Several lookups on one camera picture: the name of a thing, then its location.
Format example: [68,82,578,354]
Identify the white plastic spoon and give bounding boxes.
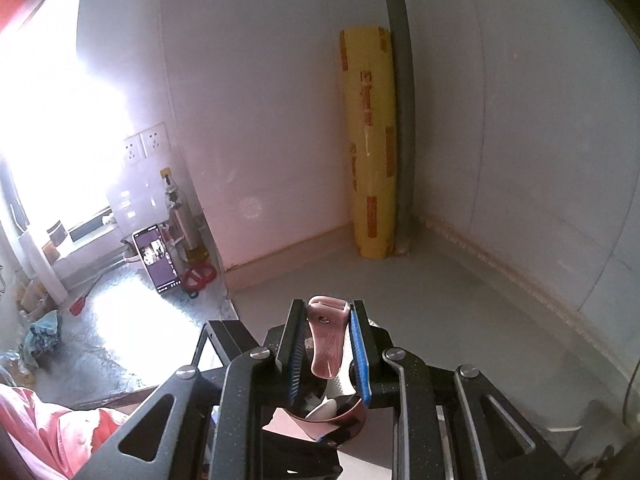
[305,399,341,421]

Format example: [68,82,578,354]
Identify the red-handled tool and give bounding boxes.
[69,280,98,317]

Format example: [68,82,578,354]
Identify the clear plastic container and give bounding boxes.
[106,172,171,233]

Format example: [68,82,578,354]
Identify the blue cloth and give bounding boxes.
[25,310,62,361]

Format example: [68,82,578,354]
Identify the white plastic roll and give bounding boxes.
[20,232,68,306]

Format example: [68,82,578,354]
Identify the person's pink clothing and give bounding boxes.
[0,385,133,480]

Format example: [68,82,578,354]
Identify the tall bottle yellow cap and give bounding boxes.
[159,167,187,241]

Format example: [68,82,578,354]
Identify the yellow cling wrap box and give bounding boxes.
[339,25,398,261]

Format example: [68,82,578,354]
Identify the white wall socket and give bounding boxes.
[140,122,171,160]
[121,135,143,166]

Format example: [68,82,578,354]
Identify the red metal cup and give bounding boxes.
[261,391,372,448]

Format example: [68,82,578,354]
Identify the smartphone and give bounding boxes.
[131,225,182,295]

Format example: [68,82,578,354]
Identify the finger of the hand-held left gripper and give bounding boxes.
[191,319,242,369]

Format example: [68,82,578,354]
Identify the glass oil bottle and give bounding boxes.
[180,207,213,267]

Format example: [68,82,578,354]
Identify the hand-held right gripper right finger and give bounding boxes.
[349,300,578,480]

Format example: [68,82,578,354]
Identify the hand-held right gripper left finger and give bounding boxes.
[72,299,308,480]

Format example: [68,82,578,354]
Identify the grey pipe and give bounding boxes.
[377,0,418,256]

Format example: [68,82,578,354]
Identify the pink plastic spoon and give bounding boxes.
[306,296,349,378]

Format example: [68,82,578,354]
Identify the red-handled scissors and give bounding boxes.
[182,264,217,292]

